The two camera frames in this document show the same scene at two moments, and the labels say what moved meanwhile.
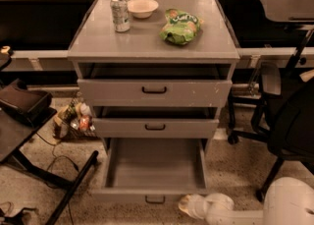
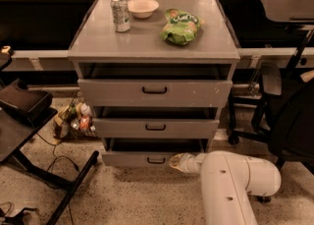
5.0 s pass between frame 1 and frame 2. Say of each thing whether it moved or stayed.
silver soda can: stayed
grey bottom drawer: moved
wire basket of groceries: stayed
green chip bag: stayed
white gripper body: moved
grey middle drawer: stayed
